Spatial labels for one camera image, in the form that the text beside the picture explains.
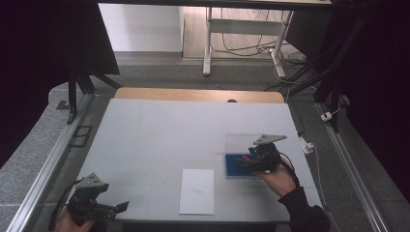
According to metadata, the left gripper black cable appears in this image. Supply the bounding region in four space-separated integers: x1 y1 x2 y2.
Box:
47 179 84 232

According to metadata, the white desk frame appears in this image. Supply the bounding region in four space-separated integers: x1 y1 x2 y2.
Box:
202 6 295 78

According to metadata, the thin white cable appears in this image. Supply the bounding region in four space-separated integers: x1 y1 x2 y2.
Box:
310 144 342 232

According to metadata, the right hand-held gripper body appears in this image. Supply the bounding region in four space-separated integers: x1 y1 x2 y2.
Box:
248 133 288 174

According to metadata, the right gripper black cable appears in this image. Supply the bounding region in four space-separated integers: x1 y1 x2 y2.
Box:
278 152 302 189

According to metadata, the person's left hand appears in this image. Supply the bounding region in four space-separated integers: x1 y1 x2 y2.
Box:
52 208 98 232

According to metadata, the blue ink pad clear-lid case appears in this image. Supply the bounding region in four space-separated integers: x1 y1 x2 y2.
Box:
223 132 268 180

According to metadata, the tangle of floor cables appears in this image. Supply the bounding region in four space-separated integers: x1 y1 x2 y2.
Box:
211 8 308 67

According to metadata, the black curtain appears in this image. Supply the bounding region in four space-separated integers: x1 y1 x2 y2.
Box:
0 0 121 177
317 0 410 201

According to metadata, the person's right hand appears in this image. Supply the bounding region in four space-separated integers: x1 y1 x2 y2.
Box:
256 159 298 198

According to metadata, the black metal stand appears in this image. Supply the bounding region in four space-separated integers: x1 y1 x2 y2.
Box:
65 62 123 126
264 61 351 133

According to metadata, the wooden table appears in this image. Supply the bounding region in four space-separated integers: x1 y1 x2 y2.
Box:
114 86 285 104

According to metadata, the aluminium rail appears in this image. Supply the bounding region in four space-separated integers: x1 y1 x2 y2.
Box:
5 93 95 232
314 101 390 232

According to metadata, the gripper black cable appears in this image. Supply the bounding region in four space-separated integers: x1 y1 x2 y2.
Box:
47 179 84 232
278 152 302 189

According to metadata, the white paper sheet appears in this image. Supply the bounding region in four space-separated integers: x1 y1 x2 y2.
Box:
179 168 216 216

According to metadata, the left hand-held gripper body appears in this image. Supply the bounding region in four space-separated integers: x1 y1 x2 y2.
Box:
67 172 118 224

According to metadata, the white power adapter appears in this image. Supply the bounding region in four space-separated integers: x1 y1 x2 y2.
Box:
301 136 315 156

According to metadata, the white table cover mat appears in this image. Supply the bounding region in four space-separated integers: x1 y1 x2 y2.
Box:
75 98 323 224

